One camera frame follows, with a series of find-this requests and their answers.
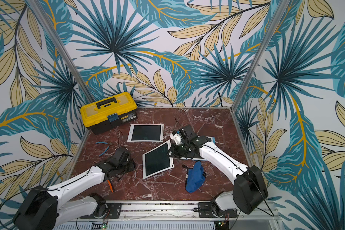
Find blue microfiber cloth black trim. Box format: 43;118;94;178
182;161;206;193

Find white drawing tablet front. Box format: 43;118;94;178
142;140;174;179

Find white drawing tablet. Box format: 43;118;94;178
142;140;174;179
127;124;164;142

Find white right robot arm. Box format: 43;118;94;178
168;125;268;217

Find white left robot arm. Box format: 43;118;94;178
13;147;136;230

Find blue framed drawing tablet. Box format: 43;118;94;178
170;136;207;161

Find white drawing tablet rear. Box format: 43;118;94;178
127;124;164;142

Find yellow black toolbox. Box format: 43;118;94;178
80;92;137;135

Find blue handled pliers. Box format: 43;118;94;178
95;141;113;157

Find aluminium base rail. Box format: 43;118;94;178
56;200;285;230

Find right aluminium corner post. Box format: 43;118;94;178
231;1;289;113

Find aluminium corner post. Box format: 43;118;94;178
231;1;289;113
27;0;95;103

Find left aluminium corner post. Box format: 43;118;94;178
27;0;95;103

